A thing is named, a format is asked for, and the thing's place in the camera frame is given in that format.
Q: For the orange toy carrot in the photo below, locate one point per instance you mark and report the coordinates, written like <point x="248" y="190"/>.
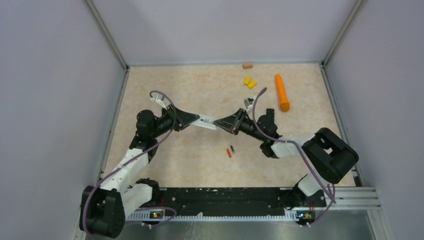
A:
<point x="283" y="101"/>

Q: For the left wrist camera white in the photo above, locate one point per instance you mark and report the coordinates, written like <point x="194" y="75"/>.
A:
<point x="158" y="99"/>

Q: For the tan wooden block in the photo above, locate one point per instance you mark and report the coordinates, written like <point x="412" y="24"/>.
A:
<point x="247" y="65"/>

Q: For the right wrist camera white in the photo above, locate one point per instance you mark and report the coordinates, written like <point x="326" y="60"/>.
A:
<point x="249" y="103"/>

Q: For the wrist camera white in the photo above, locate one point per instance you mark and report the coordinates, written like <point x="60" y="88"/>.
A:
<point x="158" y="99"/>
<point x="249" y="103"/>

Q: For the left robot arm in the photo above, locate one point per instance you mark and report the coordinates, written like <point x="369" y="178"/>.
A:
<point x="106" y="206"/>

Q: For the yellow block left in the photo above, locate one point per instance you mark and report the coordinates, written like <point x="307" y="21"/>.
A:
<point x="247" y="80"/>

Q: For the orange battery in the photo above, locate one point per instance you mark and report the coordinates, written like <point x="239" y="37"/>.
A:
<point x="229" y="153"/>

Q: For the yellow block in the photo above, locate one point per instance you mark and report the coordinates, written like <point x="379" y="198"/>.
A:
<point x="247" y="80"/>
<point x="252" y="84"/>

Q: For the yellow block right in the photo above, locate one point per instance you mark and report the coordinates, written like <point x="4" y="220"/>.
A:
<point x="252" y="84"/>

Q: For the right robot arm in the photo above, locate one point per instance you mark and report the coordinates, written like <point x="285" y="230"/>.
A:
<point x="326" y="155"/>

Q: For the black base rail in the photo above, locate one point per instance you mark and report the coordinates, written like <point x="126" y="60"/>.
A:
<point x="225" y="201"/>

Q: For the black remote control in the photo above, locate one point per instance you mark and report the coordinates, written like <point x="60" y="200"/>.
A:
<point x="270" y="112"/>

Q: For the white remote control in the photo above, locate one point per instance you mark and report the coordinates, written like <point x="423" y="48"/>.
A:
<point x="206" y="122"/>

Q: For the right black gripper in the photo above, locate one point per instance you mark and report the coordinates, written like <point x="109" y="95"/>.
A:
<point x="233" y="123"/>

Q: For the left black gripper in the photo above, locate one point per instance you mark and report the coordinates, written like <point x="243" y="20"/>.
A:
<point x="181" y="119"/>

